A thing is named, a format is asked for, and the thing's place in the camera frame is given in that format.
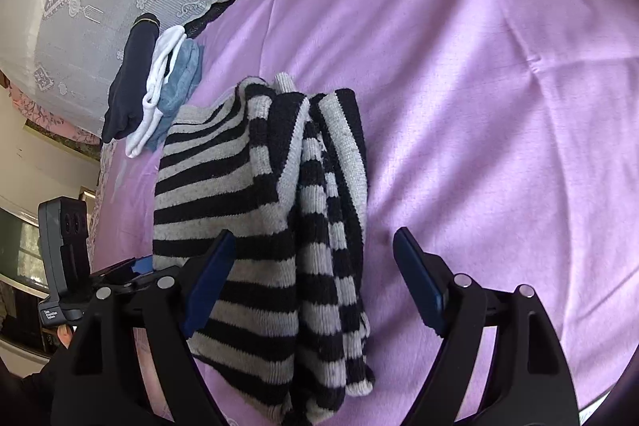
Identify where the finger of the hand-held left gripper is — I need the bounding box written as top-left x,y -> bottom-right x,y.
90,255 -> 157,292

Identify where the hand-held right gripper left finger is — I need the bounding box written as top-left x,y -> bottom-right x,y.
50,229 -> 237,426

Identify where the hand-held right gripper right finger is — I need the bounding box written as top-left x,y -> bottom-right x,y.
392,227 -> 576,426

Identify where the black and grey striped sweater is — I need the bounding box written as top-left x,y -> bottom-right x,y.
151,73 -> 376,426

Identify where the person's left forearm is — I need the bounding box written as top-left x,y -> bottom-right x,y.
0,345 -> 73,426

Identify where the stack of folded clothes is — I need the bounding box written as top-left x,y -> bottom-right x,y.
125,26 -> 189,159

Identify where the dark glass cabinet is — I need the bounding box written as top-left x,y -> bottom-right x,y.
0,191 -> 97,357

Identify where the folded navy garment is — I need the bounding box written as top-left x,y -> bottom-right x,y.
101,13 -> 161,144

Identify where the pink bedsheet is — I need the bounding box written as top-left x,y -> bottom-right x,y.
92,0 -> 639,426

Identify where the folded light blue garment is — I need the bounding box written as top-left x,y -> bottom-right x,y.
145,42 -> 204,152

